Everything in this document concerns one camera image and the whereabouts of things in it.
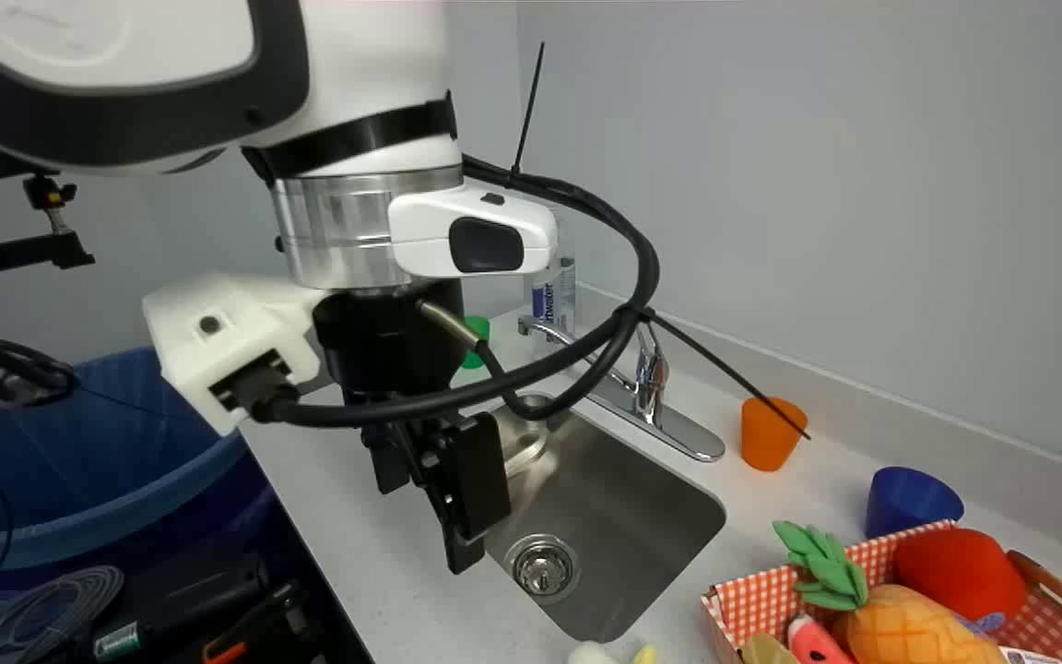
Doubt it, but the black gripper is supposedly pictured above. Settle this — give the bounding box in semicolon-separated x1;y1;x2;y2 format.
314;285;508;576

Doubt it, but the chrome faucet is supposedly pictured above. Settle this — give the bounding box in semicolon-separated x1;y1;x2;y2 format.
515;312;732;464

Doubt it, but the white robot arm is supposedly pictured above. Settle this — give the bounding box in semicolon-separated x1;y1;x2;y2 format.
0;0;558;572

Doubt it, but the stainless steel sink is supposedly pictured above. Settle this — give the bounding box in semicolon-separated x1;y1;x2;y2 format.
487;410;727;642

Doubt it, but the green plastic cup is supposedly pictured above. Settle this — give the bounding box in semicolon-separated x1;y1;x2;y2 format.
459;312;489;368

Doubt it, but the toy banana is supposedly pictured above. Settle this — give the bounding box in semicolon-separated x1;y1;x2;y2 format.
563;642;660;664

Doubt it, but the clear water bottle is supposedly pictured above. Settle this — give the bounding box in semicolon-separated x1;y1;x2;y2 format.
526;253;575;331

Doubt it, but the orange plastic cup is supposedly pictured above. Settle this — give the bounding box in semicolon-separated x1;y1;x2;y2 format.
738;400;807;472

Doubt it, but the blue trash bin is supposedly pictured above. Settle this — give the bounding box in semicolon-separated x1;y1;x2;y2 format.
0;346;272;572

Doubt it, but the toy watermelon slice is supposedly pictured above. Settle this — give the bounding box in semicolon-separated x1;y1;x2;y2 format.
787;615;852;664

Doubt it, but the blue plastic cup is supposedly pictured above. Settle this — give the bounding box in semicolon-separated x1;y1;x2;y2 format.
863;464;968;539

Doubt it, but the toy pineapple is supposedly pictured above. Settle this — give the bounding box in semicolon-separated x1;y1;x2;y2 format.
776;521;1002;664

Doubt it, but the checkered toy food basket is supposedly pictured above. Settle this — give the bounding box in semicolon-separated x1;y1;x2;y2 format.
700;521;1062;664

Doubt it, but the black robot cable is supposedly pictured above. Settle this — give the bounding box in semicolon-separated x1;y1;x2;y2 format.
239;155;663;433

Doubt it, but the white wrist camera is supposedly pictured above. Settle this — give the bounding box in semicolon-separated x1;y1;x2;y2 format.
143;274;320;434

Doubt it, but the black camera on stand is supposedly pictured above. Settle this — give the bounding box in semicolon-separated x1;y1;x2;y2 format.
0;149;96;274

